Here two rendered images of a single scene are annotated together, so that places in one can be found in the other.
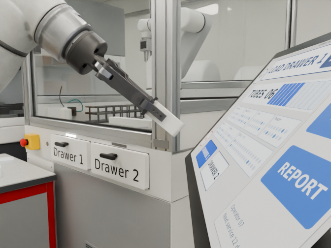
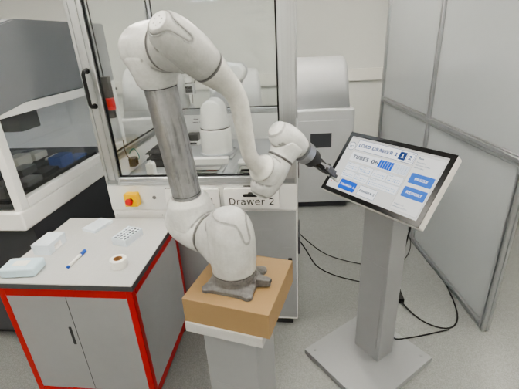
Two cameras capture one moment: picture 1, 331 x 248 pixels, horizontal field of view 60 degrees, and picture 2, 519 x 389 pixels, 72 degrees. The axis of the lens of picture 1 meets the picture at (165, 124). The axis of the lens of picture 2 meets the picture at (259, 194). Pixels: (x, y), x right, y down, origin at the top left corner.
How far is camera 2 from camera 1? 132 cm
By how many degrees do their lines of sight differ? 38
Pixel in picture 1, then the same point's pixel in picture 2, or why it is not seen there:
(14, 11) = (300, 150)
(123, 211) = (256, 224)
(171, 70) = not seen: hidden behind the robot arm
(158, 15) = (285, 109)
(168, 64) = not seen: hidden behind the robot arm
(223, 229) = (396, 208)
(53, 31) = (310, 154)
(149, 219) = (279, 222)
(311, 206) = (420, 199)
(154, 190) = (284, 206)
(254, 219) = (406, 204)
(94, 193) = not seen: hidden behind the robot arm
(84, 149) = (216, 194)
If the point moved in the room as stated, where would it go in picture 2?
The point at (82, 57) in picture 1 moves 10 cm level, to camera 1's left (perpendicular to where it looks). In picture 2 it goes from (317, 161) to (299, 167)
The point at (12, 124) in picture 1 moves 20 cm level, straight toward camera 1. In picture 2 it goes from (57, 187) to (83, 191)
